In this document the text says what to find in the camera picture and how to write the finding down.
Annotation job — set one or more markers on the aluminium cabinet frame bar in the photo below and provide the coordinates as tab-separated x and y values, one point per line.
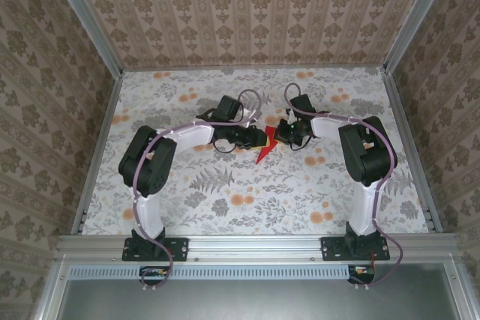
50	293
459	293

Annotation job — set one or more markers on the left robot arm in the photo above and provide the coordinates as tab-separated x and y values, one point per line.
150	174

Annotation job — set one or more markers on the grey metal panel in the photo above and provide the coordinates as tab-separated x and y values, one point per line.
255	301

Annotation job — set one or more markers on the thin aluminium table rail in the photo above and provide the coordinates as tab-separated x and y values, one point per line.
255	68

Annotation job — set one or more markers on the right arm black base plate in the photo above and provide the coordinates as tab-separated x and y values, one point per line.
330	249

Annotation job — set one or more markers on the aluminium table side rail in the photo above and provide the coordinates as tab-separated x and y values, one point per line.
98	155
410	147

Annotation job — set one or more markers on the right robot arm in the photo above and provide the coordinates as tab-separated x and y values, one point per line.
365	155

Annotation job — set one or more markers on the red cloth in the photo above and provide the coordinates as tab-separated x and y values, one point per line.
264	155

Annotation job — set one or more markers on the aluminium frame post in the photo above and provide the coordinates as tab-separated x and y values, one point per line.
417	16
84	16

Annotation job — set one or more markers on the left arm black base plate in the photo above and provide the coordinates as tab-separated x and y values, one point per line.
180	249

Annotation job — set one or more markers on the wide aluminium mounting beam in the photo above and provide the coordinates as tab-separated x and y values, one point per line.
255	247

